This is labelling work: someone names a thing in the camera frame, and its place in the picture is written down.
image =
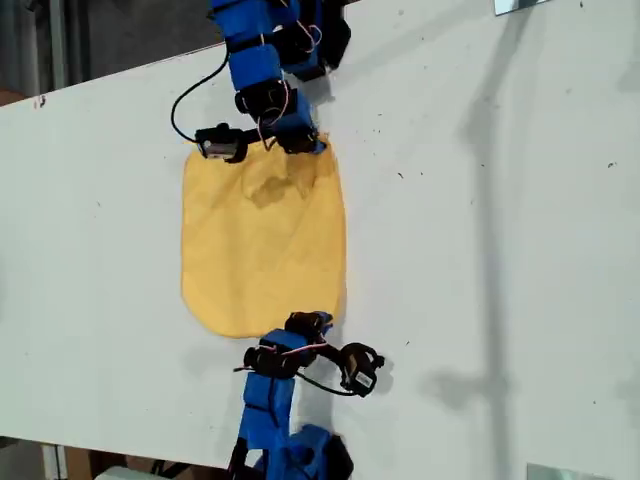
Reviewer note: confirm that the short black camera stalk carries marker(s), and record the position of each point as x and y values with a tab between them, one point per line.
331	352
260	135

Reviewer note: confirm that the grey metal frame post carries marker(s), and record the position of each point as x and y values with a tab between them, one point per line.
56	40

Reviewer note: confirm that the black camera box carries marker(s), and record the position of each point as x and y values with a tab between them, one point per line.
361	372
220	145

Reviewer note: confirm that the yellow square microfibre towel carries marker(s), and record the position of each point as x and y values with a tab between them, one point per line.
260	250

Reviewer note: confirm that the white table leg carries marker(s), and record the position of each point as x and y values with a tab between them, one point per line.
54	462

